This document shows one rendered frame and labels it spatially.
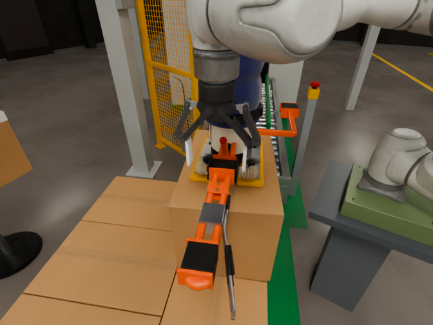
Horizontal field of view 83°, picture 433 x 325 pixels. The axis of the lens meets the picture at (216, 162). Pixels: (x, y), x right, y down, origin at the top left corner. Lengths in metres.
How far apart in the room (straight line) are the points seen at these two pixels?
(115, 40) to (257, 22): 1.97
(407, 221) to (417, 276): 1.06
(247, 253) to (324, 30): 0.86
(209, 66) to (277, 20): 0.21
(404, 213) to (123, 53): 2.05
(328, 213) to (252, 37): 1.01
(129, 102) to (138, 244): 1.37
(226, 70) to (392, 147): 0.87
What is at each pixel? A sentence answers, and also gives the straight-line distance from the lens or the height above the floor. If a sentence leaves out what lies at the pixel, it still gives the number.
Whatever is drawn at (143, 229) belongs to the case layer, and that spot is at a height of 0.54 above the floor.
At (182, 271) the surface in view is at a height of 1.10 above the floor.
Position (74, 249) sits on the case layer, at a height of 0.54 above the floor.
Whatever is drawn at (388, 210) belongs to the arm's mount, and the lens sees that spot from 1.23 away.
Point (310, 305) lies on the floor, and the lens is 1.82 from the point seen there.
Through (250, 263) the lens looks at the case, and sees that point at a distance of 1.08.
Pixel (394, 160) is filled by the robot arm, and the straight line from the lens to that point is 1.20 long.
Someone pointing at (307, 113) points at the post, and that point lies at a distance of 2.01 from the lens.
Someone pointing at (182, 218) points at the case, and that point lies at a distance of 0.92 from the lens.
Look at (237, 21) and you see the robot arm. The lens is 0.33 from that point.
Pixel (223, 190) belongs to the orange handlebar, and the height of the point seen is 1.09.
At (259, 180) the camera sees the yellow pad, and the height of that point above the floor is 0.97.
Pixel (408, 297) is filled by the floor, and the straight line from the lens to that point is 2.11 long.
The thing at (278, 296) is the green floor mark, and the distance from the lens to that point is 1.79.
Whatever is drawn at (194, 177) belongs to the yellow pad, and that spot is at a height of 0.96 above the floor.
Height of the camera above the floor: 1.56
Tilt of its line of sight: 34 degrees down
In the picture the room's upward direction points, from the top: straight up
